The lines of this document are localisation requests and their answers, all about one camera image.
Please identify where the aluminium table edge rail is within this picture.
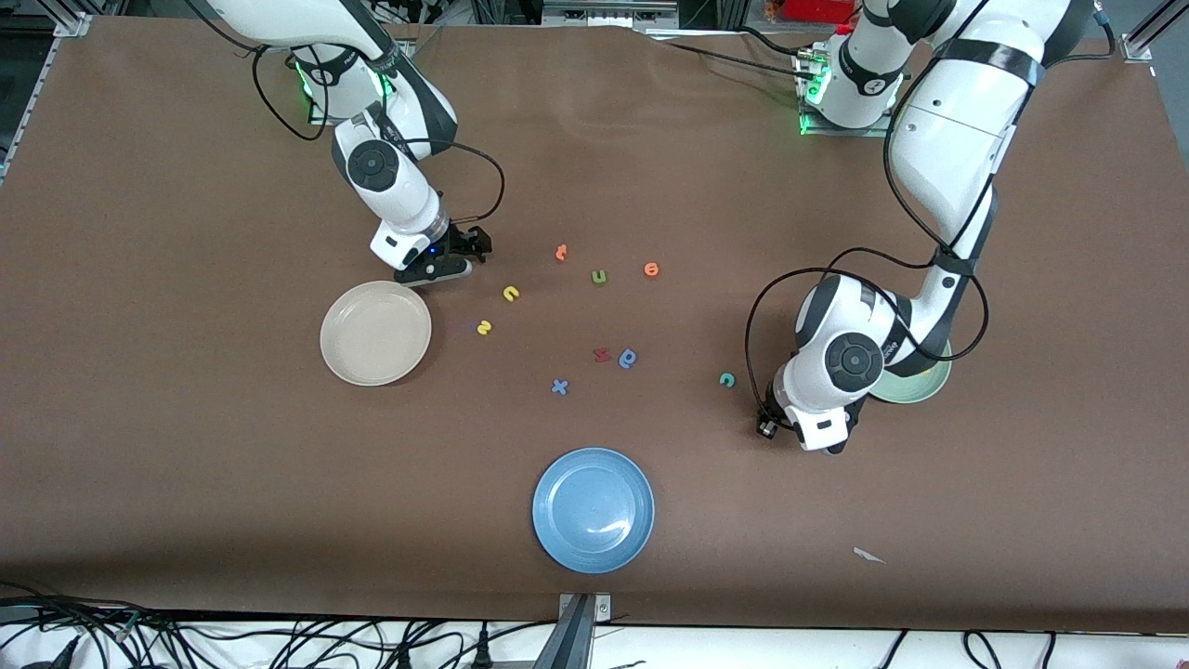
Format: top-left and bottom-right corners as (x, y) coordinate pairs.
(0, 33), (55, 177)

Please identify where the grey camera mount bar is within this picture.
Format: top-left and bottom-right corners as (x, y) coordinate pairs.
(534, 595), (595, 669)

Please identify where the beige round plate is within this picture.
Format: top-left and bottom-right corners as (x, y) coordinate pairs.
(320, 281), (433, 387)

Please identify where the blue round plate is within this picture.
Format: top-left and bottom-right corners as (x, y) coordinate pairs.
(532, 448), (656, 574)

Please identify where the aluminium frame profile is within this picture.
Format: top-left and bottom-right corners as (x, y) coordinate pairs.
(543, 0), (679, 29)

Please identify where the green round plate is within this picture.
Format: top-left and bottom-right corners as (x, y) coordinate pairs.
(869, 339), (953, 404)

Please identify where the metal table edge bracket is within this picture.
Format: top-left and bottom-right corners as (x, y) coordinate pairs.
(557, 593), (612, 622)

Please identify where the black floor cable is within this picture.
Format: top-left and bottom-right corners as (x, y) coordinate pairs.
(961, 630), (1055, 669)
(0, 581), (307, 669)

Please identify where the brown table cover sheet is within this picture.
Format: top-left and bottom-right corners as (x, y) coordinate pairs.
(0, 14), (1189, 635)

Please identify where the red box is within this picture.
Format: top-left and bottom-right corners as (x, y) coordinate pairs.
(785, 0), (856, 24)

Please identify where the black base cable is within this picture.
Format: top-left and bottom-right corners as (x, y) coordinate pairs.
(738, 26), (814, 57)
(646, 35), (823, 80)

